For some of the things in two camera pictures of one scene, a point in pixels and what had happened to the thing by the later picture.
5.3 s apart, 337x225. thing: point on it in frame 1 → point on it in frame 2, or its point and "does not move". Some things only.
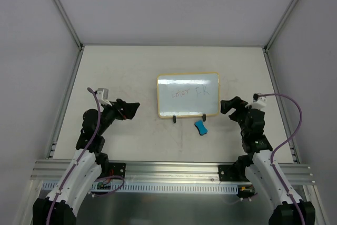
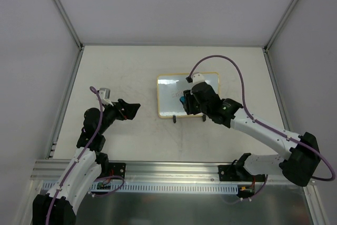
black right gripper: (239, 108) → (189, 102)
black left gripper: (120, 108) does not move
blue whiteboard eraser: (202, 129) → (182, 99)
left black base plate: (117, 169) does not move
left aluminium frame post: (64, 12) does not move
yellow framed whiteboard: (186, 95) does not move
